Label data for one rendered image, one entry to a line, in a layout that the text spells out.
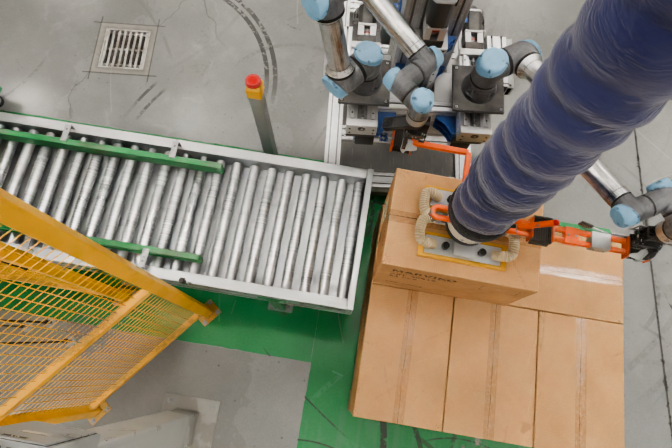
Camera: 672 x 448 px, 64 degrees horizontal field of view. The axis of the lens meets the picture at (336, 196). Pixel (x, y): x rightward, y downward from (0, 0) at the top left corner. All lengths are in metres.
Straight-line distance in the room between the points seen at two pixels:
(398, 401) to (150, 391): 1.38
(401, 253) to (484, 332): 0.74
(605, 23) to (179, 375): 2.74
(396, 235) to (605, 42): 1.30
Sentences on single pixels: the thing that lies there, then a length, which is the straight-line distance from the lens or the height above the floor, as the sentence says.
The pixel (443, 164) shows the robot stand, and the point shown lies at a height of 0.21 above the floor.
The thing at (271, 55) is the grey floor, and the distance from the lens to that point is 3.70.
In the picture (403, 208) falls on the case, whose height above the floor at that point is 1.08.
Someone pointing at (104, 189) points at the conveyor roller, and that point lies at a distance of 2.91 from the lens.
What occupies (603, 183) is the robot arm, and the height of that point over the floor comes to 1.49.
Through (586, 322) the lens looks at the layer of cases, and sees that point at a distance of 2.83.
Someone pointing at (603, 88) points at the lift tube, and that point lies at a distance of 1.06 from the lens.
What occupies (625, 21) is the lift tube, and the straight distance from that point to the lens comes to 0.95.
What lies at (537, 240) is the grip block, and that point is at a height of 1.23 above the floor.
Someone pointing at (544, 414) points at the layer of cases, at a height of 0.54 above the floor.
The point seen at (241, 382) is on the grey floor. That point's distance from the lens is 3.12.
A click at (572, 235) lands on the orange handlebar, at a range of 2.13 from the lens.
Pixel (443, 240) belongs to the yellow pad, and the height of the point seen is 1.10.
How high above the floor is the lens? 3.09
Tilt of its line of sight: 72 degrees down
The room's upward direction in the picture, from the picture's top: 3 degrees clockwise
